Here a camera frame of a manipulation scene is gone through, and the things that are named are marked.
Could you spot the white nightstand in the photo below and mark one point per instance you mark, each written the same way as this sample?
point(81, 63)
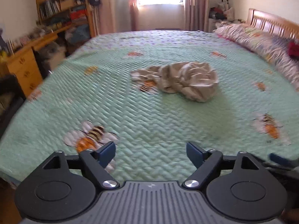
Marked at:
point(213, 25)

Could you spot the black armchair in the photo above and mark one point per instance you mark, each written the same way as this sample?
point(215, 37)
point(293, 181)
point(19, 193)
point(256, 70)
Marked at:
point(10, 102)

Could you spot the green quilted bee bedspread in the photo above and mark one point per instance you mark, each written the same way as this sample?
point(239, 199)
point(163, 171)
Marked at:
point(140, 121)

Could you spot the white storage box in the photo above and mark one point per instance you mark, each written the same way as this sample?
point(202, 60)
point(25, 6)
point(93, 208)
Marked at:
point(53, 54)

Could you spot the wooden headboard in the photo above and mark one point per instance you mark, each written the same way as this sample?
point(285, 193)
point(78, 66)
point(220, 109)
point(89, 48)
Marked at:
point(268, 21)

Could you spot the red cloth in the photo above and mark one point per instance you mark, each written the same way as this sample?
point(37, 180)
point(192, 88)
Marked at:
point(293, 49)

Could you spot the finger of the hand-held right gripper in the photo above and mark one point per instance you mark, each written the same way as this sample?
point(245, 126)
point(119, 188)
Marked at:
point(281, 159)

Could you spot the pink curtain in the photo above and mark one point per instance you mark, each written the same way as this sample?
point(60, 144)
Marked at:
point(114, 7)
point(196, 4)

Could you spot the white handbag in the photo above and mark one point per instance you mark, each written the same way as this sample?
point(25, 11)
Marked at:
point(227, 9)

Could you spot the wooden bookshelf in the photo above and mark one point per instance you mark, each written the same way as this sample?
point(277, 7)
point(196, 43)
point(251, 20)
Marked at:
point(67, 3)

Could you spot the blue cloth bag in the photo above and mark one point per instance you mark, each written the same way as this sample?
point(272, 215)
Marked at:
point(78, 33)

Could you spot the floral pillow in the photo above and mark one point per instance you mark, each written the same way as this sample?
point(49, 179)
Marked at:
point(257, 39)

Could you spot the wooden desk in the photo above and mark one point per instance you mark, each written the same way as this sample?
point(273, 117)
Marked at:
point(23, 63)

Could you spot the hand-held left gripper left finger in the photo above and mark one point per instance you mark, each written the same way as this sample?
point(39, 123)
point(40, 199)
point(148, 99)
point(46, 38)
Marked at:
point(107, 152)

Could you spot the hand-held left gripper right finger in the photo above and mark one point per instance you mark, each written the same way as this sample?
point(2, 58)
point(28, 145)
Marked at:
point(193, 154)

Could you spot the grey patterned pillow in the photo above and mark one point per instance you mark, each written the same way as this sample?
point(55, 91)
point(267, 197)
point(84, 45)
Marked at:
point(281, 42)

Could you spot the row of books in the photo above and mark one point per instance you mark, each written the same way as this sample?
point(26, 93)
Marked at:
point(49, 8)

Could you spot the beige printed pants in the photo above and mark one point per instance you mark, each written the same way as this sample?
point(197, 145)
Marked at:
point(186, 79)

